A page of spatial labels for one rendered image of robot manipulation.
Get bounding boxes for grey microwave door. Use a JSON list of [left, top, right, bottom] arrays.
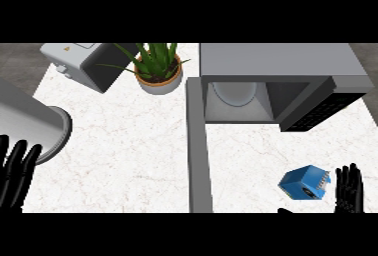
[[184, 77, 215, 214]]

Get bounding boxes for blue milk carton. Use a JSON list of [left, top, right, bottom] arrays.
[[277, 164, 332, 201]]

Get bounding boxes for pale grey toaster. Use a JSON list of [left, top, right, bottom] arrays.
[[38, 43, 140, 94]]

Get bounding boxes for green potted plant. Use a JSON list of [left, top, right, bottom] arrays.
[[94, 43, 192, 96]]

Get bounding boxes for grey cylindrical appliance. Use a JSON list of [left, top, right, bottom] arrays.
[[0, 78, 73, 166]]

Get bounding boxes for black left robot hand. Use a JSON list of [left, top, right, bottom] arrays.
[[0, 134, 44, 214]]

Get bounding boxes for grey microwave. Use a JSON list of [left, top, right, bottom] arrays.
[[197, 43, 376, 133]]

